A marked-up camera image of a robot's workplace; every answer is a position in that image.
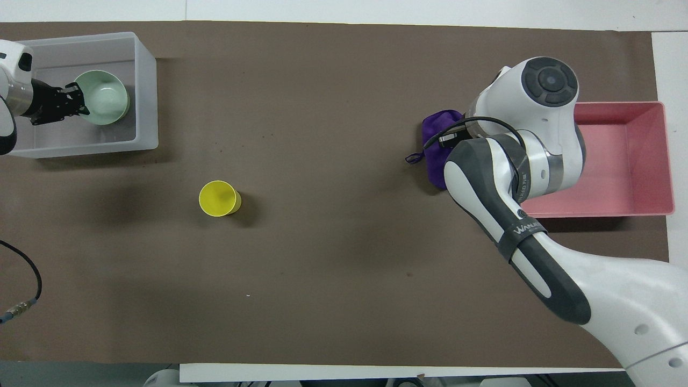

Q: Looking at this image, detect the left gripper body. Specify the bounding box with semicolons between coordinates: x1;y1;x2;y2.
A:
30;78;68;126

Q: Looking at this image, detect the translucent plastic storage box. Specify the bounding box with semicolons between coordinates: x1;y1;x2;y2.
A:
8;31;160;160

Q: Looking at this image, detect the light green bowl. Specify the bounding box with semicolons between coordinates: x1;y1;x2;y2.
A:
74;70;131;126

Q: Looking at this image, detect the yellow plastic cup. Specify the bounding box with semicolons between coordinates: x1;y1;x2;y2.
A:
198;180;242;218

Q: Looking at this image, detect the purple cloth pouch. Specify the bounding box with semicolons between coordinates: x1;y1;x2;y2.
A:
405;109;466;190

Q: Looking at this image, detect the pink plastic bin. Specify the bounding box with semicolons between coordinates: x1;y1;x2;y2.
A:
519;101;676;219

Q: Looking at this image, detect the black cable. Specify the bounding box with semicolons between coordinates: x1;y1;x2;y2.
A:
0;239;43;325
423;116;528;163

